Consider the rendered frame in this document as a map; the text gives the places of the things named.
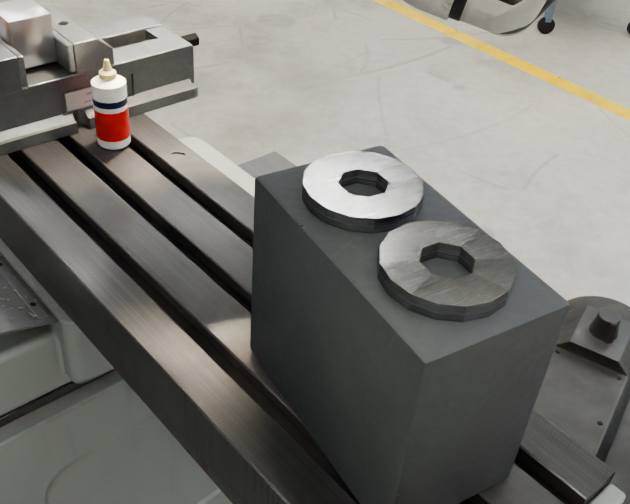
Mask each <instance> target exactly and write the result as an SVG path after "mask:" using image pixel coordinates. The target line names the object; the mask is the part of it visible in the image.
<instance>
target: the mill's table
mask: <svg viewBox="0 0 630 504"><path fill-rule="evenodd" d="M129 122H130V136H131V142H130V144H129V145H128V146H126V147H124V148H122V149H118V150H109V149H105V148H103V147H101V146H100V145H99V144H98V142H97V134H96V128H92V129H91V128H89V127H88V126H87V125H84V124H81V125H78V132H79V133H76V134H72V135H69V136H66V137H62V138H59V139H56V140H52V141H49V142H45V143H42V144H39V145H35V146H32V147H29V148H25V149H22V150H19V151H15V152H12V153H9V154H5V155H2V156H0V239H1V240H2V241H3V242H4V243H5V244H6V245H7V247H8V248H9V249H10V250H11V251H12V252H13V253H14V255H15V256H16V257H17V258H18V259H19V260H20V261H21V263H22V264H23V265H24V266H25V267H26V268H27V269H28V270H29V272H30V273H31V274H32V275H33V276H34V277H35V278H36V280H37V281H38V282H39V283H40V284H41V285H42V286H43V288H44V289H45V290H46V291H47V292H48V293H49V294H50V296H51V297H52V298H53V299H54V300H55V301H56V302H57V304H58V305H59V306H60V307H61V308H62V309H63V310H64V312H65V313H66V314H67V315H68V316H69V317H70V318H71V320H72V321H73V322H74V323H75V324H76V325H77V326H78V328H79V329H80V330H81V331H82V332H83V333H84V334H85V336H86V337H87V338H88V339H89V340H90V341H91V342H92V344H93V345H94V346H95V347H96V348H97V349H98V350H99V352H100V353H101V354H102V355H103V356H104V357H105V358H106V360H107V361H108V362H109V363H110V364H111V365H112V366H113V368H114V369H115V370H116V371H117V372H118V373H119V374H120V376H121V377H122V378H123V379H124V380H125V381H126V382H127V384H128V385H129V386H130V387H131V388H132V389H133V390H134V392H135V393H136V394H137V395H138V396H139V397H140V398H141V400H142V401H143V402H144V403H145V404H146V405H147V406H148V408H149V409H150V410H151V411H152V412H153V413H154V414H155V416H156V417H157V418H158V419H159V420H160V421H161V422H162V424H163V425H164V426H165V427H166V428H167V429H168V430H169V432H170V433H171V434H172V435H173V436H174V437H175V438H176V440H177V441H178V442H179V443H180V444H181V445H182V446H183V448H184V449H185V450H186V451H187V452H188V453H189V454H190V456H191V457H192V458H193V459H194V460H195V461H196V462H197V464H198V465H199V466H200V467H201V468H202V469H203V470H204V472H205V473H206V474H207V475H208V476H209V477H210V478H211V480H212V481H213V482H214V483H215V484H216V485H217V486H218V488H219V489H220V490H221V491H222V492H223V493H224V494H225V496H226V497H227V498H228V499H229V500H230V501H231V502H232V504H360V503H359V502H358V501H357V499H356V498H355V496H354V495H353V494H352V492H351V491H350V489H349V488H348V486H347V485H346V484H345V482H344V481H343V479H342V478H341V477H340V475H339V474H338V472H337V471H336V469H335V468H334V467H333V465H332V464H331V462H330V461H329V460H328V458H327V457H326V455H325V454H324V452H323V451H322V450H321V448H320V447H319V445H318V444H317V443H316V441H315V440H314V438H313V437H312V435H311V434H310V433H309V431H308V430H307V428H306V427H305V426H304V424H303V423H302V421H301V420H300V418H299V417H298V416H297V414H296V413H295V411H294V410H293V409H292V407H291V406H290V404H289V403H288V401H287V400H286V399H285V397H284V396H283V394H282V393H281V391H280V390H279V389H278V387H277V386H276V384H275V383H274V382H273V380H272V379H271V377H270V376H269V374H268V373H267V372H266V370H265V369H264V367H263V366H262V365H261V363H260V362H259V360H258V359H257V357H256V356H255V355H254V353H253V352H252V350H251V348H250V341H251V304H252V268H253V231H254V196H252V195H251V194H250V193H248V192H247V191H246V190H244V189H243V188H242V187H240V186H239V185H238V184H236V183H235V182H234V181H233V180H231V179H230V178H229V177H227V176H226V175H225V174H223V173H222V172H221V171H219V170H218V169H217V168H215V167H214V166H213V165H211V164H210V163H209V162H207V161H206V160H205V159H204V158H202V157H201V156H200V155H198V154H197V153H196V152H194V151H193V150H192V149H190V148H189V147H188V146H186V145H185V144H184V143H182V142H181V141H180V140H179V139H177V138H176V137H175V136H173V135H172V134H171V133H169V132H168V131H167V130H165V129H164V128H163V127H161V126H160V125H159V124H157V123H156V122H155V121H154V120H152V119H151V118H150V117H148V116H147V115H146V114H144V113H143V114H139V115H136V116H133V117H129ZM615 472H616V471H614V470H613V469H612V468H610V467H609V466H608V465H606V464H605V463H604V462H603V461H601V460H600V459H599V458H597V457H596V456H595V455H593V454H592V453H591V452H589V451H588V450H587V449H585V448H584V447H583V446H581V445H580V444H579V443H577V442H576V441H575V440H574V439H572V438H571V437H570V436H568V435H567V434H566V433H564V432H563V431H562V430H560V429H559V428H558V427H556V426H555V425H554V424H552V423H551V422H550V421H549V420H547V419H546V418H545V417H543V416H542V415H541V414H539V413H538V412H537V411H535V410H534V409H533V411H532V414H531V416H530V419H529V422H528V425H527V427H526V430H525V433H524V436H523V439H522V441H521V444H520V447H519V450H518V452H517V455H516V458H515V461H514V464H513V466H512V469H511V472H510V475H509V477H508V478H507V479H505V480H503V481H501V482H499V483H497V484H495V485H493V486H491V487H490V488H488V489H486V490H484V491H482V492H480V493H478V494H476V495H474V496H472V497H470V498H468V499H466V500H464V501H462V502H461V503H459V504H623V502H624V500H625V497H626V496H625V494H624V493H623V492H622V491H621V490H619V489H618V488H617V487H615V486H614V485H613V484H610V482H611V480H612V478H613V476H614V474H615Z"/></svg>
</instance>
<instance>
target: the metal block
mask: <svg viewBox="0 0 630 504"><path fill-rule="evenodd" d="M0 37H2V38H3V39H4V40H5V41H6V42H7V43H9V44H10V45H11V46H12V47H13V48H14V49H16V50H17V51H18V52H19V53H20V54H21V55H23V57H24V63H25V68H29V67H33V66H37V65H41V64H45V63H49V62H54V61H57V55H56V48H55V41H54V34H53V26H52V19H51V14H50V13H49V12H48V11H46V10H45V9H44V8H43V7H41V6H40V5H39V4H37V3H36V2H35V1H33V0H12V1H7V2H1V3H0Z"/></svg>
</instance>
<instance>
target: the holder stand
mask: <svg viewBox="0 0 630 504"><path fill-rule="evenodd" d="M569 308H570V304H569V303H568V301H567V300H565V299H564V298H563V297H562V296H561V295H560V294H558V293H557V292H556V291H555V290H554V289H552V288H551V287H550V286H549V285H548V284H547V283H545V282H544V281H543V280H542V279H541V278H539V277H538V276H537V275H536V274H535V273H533V272H532V271H531V270H530V269H529V268H528V267H526V266H525V265H524V264H523V263H522V262H520V261H519V260H518V259H517V258H516V257H515V256H513V255H512V254H511V253H510V252H509V251H507V250H506V249H505V248H504V247H503V246H502V244H501V243H500V242H499V241H497V240H495V239H494V238H492V237H491V236H490V235H489V234H487V233H486V232H485V231H484V230H483V229H481V228H480V227H479V226H478V225H477V224H476V223H474V222H473V221H472V220H471V219H470V218H468V217H467V216H466V215H465V214H464V213H462V212H461V211H460V210H459V209H458V208H457V207H455V206H454V205H453V204H452V203H451V202H449V201H448V200H447V199H446V198H445V197H444V196H442V195H441V194H440V193H439V192H438V191H436V190H435V189H434V188H433V187H432V186H431V185H429V184H428V183H427V182H426V181H425V180H423V179H422V178H421V177H420V176H419V175H418V174H417V173H416V172H415V171H414V170H413V169H412V168H410V167H409V166H407V165H406V164H405V163H403V162H402V161H401V160H400V159H399V158H397V157H396V156H395V155H394V154H393V153H392V152H390V151H389V150H388V149H387V148H386V147H384V146H380V145H379V146H375V147H371V148H367V149H363V150H359V151H345V152H337V153H331V154H329V155H326V156H324V157H321V158H319V159H316V160H314V161H313V162H312V163H308V164H304V165H300V166H296V167H292V168H288V169H284V170H280V171H276V172H272V173H269V174H265V175H261V176H258V177H256V179H255V194H254V231H253V268H252V304H251V341H250V348H251V350H252V352H253V353H254V355H255V356H256V357H257V359H258V360H259V362H260V363H261V365H262V366H263V367H264V369H265V370H266V372H267V373H268V374H269V376H270V377H271V379H272V380H273V382H274V383H275V384H276V386H277V387H278V389H279V390H280V391H281V393H282V394H283V396H284V397H285V399H286V400H287V401H288V403H289V404H290V406H291V407H292V409H293V410H294V411H295V413H296V414H297V416H298V417H299V418H300V420H301V421H302V423H303V424H304V426H305V427H306V428H307V430H308V431H309V433H310V434H311V435H312V437H313V438H314V440H315V441H316V443H317V444H318V445H319V447H320V448H321V450H322V451H323V452H324V454H325V455H326V457H327V458H328V460H329V461H330V462H331V464H332V465H333V467H334V468H335V469H336V471H337V472H338V474H339V475H340V477H341V478H342V479H343V481H344V482H345V484H346V485H347V486H348V488H349V489H350V491H351V492H352V494H353V495H354V496H355V498H356V499H357V501H358V502H359V503H360V504H459V503H461V502H462V501H464V500H466V499H468V498H470V497H472V496H474V495H476V494H478V493H480V492H482V491H484V490H486V489H488V488H490V487H491V486H493V485H495V484H497V483H499V482H501V481H503V480H505V479H507V478H508V477H509V475H510V472H511V469H512V466H513V464H514V461H515V458H516V455H517V452H518V450H519V447H520V444H521V441H522V439H523V436H524V433H525V430H526V427H527V425H528V422H529V419H530V416H531V414H532V411H533V408H534V405H535V403H536V400H537V397H538V394H539V391H540V389H541V386H542V383H543V380H544V378H545V375H546V372H547V369H548V366H549V364H550V361H551V358H552V355H553V353H554V350H555V347H556V344H557V342H558V339H559V336H560V333H561V330H562V328H563V325H564V322H565V319H566V317H567V314H568V311H569Z"/></svg>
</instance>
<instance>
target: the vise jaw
mask: <svg viewBox="0 0 630 504"><path fill-rule="evenodd" d="M42 7H43V8H44V9H45V10H46V11H48V12H49V13H50V14H51V19H52V26H53V34H54V41H55V48H56V55H57V62H58V63H59V64H60V65H62V66H63V67H64V68H65V69H67V70H68V71H69V72H75V73H76V74H79V73H83V72H87V71H91V70H95V69H99V68H103V62H104V59H109V62H110V65H114V54H113V47H112V46H110V45H109V44H108V43H106V42H105V41H103V40H102V39H101V38H99V37H98V36H97V35H95V34H94V33H93V32H91V31H90V30H89V29H87V28H86V27H84V26H83V25H82V24H80V23H79V22H78V21H76V20H75V19H74V18H72V17H71V16H69V15H68V14H67V13H65V12H63V11H62V10H60V9H59V8H57V7H55V6H54V5H47V6H42Z"/></svg>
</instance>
